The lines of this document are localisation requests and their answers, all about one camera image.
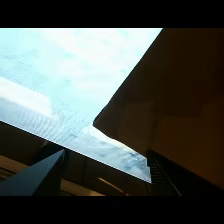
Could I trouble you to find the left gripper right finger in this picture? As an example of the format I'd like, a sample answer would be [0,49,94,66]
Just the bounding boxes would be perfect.
[145,149,224,197]

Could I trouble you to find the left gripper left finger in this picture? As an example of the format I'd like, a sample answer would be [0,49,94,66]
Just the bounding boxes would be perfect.
[0,149,66,197]

